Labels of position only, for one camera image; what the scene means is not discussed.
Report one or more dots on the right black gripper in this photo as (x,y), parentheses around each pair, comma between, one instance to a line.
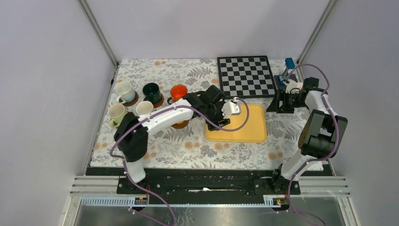
(280,95)

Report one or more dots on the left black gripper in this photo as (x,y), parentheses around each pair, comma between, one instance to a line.
(220,119)

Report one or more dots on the yellow plastic tray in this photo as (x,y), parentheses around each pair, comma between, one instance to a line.
(253,132)

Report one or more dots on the light brown coaster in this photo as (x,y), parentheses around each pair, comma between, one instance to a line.
(181,124)

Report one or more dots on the orange mug black handle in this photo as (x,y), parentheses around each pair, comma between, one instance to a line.
(177,92)

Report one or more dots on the dark green mug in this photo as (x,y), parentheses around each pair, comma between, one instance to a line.
(152,92)

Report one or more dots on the pink mug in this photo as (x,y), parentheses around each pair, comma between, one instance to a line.
(144,107)

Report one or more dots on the white mug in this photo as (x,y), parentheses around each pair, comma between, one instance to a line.
(126,92)

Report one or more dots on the light green mug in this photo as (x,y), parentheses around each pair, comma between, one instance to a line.
(116,112)

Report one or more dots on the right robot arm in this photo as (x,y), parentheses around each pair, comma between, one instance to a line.
(321,135)

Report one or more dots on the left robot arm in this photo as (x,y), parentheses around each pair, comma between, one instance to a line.
(134,131)

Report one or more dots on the black white chessboard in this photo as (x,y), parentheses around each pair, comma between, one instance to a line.
(246,77)

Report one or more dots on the floral tablecloth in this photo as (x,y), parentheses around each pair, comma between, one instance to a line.
(188,147)

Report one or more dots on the blue toy block structure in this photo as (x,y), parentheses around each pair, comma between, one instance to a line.
(283,78)

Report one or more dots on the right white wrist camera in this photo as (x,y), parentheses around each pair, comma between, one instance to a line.
(293,87)

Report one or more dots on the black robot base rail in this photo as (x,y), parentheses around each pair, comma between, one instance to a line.
(214,186)

